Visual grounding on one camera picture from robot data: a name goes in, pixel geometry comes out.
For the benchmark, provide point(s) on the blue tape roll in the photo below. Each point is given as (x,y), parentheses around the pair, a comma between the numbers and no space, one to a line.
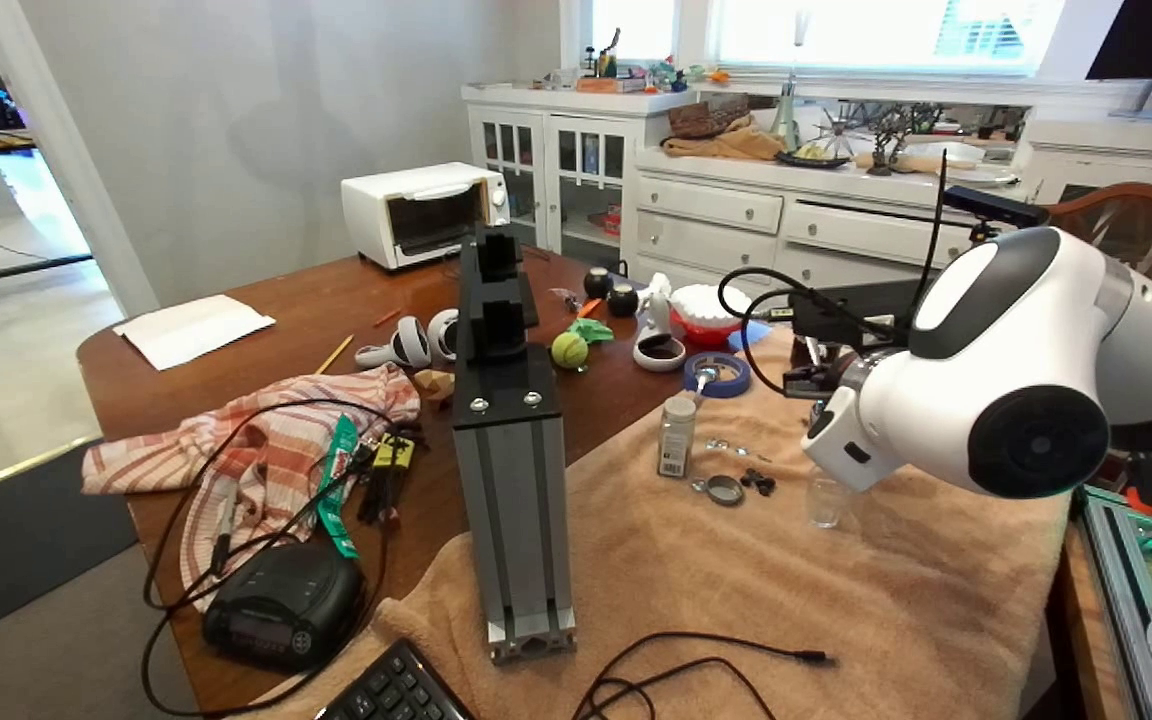
(716,374)

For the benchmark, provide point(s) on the green handled tool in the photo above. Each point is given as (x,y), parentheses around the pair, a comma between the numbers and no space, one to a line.
(332,484)

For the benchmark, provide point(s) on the green tennis ball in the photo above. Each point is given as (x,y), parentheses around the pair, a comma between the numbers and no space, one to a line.
(568,348)

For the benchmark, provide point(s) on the striped cloth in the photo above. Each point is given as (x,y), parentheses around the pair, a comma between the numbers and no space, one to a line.
(251,460)

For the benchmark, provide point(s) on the white toaster oven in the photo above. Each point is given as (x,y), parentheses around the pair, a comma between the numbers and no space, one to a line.
(421,213)

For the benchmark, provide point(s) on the tan towel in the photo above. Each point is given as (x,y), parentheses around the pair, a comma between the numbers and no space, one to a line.
(927,606)

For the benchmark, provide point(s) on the white sideboard cabinet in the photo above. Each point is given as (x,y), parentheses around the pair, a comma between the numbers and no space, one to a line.
(591,179)

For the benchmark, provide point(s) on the black round object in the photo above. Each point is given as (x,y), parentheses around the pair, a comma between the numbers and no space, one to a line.
(621,299)
(599,282)

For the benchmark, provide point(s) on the clear glass cup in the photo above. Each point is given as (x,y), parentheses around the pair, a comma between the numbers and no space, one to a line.
(828,503)

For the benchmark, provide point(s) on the black clock radio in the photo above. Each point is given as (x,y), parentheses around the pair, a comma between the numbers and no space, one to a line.
(287,611)

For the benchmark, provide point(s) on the red bowl with filters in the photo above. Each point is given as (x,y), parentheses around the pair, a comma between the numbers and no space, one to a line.
(704,317)

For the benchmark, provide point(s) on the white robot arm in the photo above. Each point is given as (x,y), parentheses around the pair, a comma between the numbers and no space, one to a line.
(1027,366)

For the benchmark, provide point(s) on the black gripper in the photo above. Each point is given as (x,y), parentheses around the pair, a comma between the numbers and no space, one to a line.
(819,366)

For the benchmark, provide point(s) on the black keyboard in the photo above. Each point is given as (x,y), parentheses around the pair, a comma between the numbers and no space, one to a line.
(399,686)

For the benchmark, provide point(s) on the green robot base frame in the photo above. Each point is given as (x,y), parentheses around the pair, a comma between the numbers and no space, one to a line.
(1123,549)

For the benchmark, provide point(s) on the wooden chair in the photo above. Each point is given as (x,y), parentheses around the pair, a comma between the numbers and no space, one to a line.
(1114,219)

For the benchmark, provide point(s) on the aluminium camera post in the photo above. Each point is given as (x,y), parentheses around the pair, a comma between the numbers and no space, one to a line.
(510,457)

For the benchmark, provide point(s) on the white paper sheet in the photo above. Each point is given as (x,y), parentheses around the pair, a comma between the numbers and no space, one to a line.
(195,331)

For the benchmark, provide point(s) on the small white bottle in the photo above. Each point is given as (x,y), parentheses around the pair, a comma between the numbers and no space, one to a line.
(675,451)

